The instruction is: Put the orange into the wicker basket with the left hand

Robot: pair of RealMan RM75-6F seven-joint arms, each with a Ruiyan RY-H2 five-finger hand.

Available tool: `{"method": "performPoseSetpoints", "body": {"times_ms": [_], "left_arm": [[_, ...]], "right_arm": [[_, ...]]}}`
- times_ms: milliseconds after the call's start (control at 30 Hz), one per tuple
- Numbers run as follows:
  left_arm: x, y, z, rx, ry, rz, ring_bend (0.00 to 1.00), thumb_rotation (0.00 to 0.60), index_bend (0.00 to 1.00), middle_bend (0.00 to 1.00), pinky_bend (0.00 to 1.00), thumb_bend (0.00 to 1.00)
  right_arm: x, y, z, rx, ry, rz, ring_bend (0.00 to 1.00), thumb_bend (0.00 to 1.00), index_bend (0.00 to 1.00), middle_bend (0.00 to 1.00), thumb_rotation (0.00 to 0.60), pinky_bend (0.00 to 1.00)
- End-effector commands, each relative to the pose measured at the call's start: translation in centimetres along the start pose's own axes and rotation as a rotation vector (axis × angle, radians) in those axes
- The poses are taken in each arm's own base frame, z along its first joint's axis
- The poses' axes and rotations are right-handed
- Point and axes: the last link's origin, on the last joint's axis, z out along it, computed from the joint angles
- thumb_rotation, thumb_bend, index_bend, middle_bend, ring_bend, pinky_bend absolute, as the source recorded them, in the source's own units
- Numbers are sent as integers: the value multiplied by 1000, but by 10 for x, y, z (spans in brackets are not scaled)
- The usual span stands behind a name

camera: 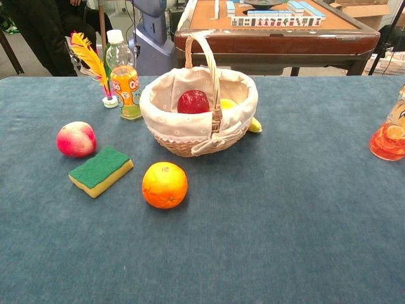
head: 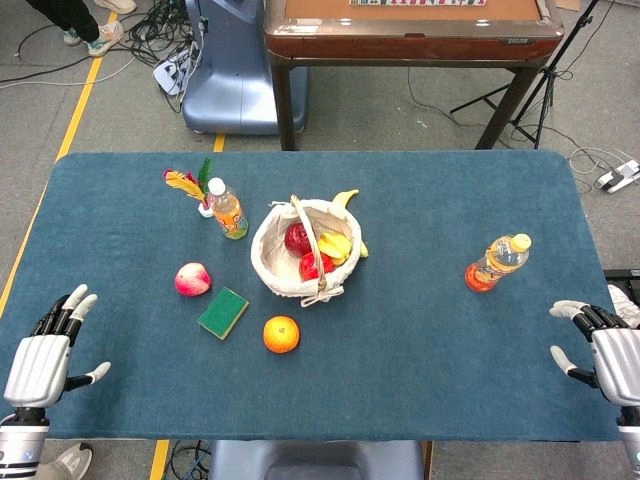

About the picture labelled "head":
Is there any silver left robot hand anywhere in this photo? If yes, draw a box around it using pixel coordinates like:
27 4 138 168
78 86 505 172
3 283 112 407

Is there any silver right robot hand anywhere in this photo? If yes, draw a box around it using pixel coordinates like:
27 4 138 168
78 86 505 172
548 299 640 407

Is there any yellow lemon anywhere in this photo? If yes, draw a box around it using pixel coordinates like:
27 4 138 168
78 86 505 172
262 315 302 355

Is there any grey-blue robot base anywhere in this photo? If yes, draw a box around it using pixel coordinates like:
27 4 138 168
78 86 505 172
207 439 426 480

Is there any wicker basket with cloth liner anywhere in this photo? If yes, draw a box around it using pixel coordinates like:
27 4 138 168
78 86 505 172
249 194 365 309

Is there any grey shoe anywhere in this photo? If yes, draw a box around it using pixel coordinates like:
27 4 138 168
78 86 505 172
37 442 94 480

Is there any yellow-capped orange drink bottle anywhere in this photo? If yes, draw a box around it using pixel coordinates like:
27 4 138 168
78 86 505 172
464 232 533 294

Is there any pink peach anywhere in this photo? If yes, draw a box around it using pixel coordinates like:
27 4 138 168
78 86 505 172
173 262 213 298

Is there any white floor power strip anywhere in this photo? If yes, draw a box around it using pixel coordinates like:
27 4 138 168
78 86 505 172
593 158 640 195

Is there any green and yellow sponge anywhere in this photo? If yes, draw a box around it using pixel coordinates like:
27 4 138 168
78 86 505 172
196 285 251 341

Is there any blue table cloth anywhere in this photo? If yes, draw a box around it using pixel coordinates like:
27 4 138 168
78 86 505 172
0 149 624 444

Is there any white-capped orange drink bottle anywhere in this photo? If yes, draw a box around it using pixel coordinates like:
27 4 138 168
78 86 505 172
206 177 250 240

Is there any dark red apple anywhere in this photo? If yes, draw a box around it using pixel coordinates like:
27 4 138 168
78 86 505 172
283 222 314 258

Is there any bright red fruit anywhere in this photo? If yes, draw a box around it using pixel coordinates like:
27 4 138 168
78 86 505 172
298 251 336 282

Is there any black tripod stand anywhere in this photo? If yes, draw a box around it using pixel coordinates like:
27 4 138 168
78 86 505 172
449 0 601 150

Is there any yellow star fruit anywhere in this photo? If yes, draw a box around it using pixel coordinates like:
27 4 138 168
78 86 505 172
317 231 354 266

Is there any yellow banana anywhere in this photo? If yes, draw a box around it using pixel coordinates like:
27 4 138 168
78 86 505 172
331 188 370 259

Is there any white power strip with plugs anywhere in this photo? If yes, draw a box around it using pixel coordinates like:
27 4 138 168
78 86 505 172
152 47 199 96

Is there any blue machine base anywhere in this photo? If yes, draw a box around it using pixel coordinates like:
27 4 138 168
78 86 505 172
181 0 310 135

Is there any person's dark trouser leg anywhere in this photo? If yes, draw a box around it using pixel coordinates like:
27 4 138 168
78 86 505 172
24 0 101 44

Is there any light beige shoe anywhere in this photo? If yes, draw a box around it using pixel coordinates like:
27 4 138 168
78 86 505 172
94 0 137 15

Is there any brown mahjong table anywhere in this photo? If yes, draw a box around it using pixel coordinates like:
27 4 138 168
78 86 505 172
263 0 566 151

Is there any tangle of black cables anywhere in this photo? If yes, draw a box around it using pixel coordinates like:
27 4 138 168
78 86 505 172
117 0 206 114

